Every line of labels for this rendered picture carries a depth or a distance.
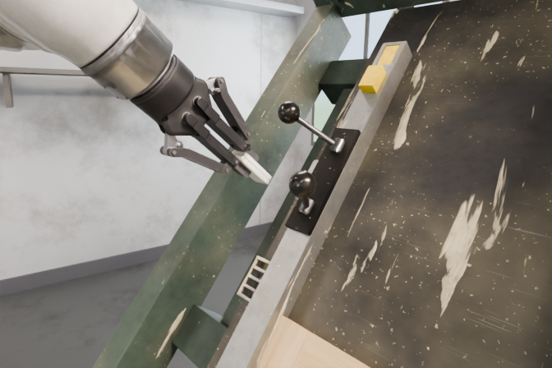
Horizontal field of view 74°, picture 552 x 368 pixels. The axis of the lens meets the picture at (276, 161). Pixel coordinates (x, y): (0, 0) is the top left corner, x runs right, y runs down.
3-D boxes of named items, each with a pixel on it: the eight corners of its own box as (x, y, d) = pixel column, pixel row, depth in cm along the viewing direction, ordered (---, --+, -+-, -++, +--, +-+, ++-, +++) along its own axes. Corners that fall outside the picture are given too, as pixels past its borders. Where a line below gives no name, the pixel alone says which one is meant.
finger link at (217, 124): (177, 103, 47) (183, 94, 48) (232, 149, 55) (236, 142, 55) (195, 104, 45) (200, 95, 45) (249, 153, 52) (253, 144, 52)
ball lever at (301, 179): (292, 214, 60) (282, 186, 48) (301, 195, 61) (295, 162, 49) (312, 224, 59) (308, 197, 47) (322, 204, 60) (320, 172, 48)
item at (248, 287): (246, 299, 62) (236, 294, 60) (266, 261, 64) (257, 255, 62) (263, 309, 59) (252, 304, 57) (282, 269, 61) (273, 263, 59)
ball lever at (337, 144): (332, 161, 64) (270, 117, 61) (341, 143, 65) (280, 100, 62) (343, 157, 61) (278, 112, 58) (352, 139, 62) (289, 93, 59)
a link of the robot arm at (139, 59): (66, 71, 40) (112, 105, 44) (97, 67, 34) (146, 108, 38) (117, 12, 43) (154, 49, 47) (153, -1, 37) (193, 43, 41)
